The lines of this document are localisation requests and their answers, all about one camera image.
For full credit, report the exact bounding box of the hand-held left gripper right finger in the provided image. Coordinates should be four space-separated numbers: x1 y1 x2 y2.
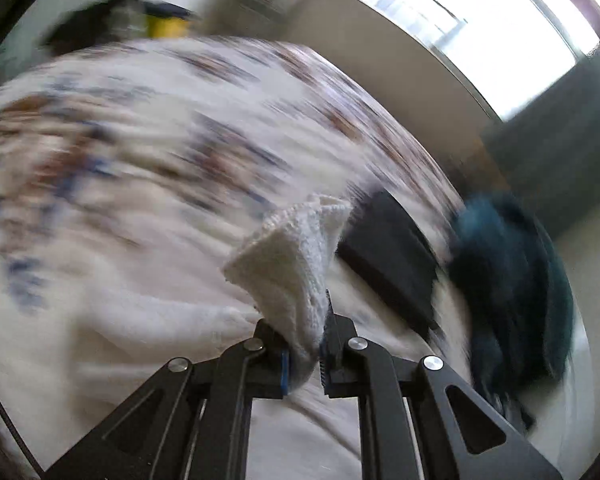
319 290 565 480

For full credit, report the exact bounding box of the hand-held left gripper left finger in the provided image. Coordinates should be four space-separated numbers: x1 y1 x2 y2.
45 318 293 480

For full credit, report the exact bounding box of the white knitted small cloth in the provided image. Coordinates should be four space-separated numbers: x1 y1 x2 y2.
222 192 354 394

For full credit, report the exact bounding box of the folded black cloth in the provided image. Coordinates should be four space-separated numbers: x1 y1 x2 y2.
337 189 441 343

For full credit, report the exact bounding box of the teal fuzzy cloth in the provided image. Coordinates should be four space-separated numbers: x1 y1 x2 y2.
447 193 576 433

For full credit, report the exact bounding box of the floral printed bed sheet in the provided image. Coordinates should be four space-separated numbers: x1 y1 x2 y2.
0 36 481 480

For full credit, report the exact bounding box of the yellow container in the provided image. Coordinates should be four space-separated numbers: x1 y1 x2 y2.
143 3 191 40

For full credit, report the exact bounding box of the bright window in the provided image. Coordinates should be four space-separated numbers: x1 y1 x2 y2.
329 0 600 122

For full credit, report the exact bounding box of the dark bag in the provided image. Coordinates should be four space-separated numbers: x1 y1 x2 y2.
39 0 149 54

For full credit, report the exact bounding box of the black cable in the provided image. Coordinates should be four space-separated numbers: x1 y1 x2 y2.
0 363 46 476

